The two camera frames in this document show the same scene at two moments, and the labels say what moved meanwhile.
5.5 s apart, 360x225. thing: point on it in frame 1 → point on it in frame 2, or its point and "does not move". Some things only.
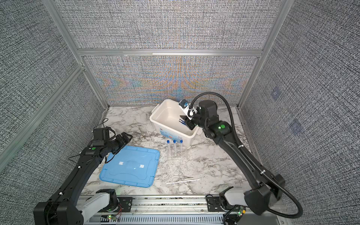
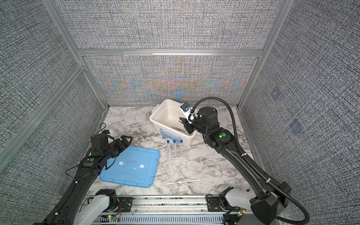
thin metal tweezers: x=181 y=176 → x=178 y=129
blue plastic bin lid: x=132 y=165 does not move
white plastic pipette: x=183 y=182 does not move
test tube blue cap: x=174 y=142 does not move
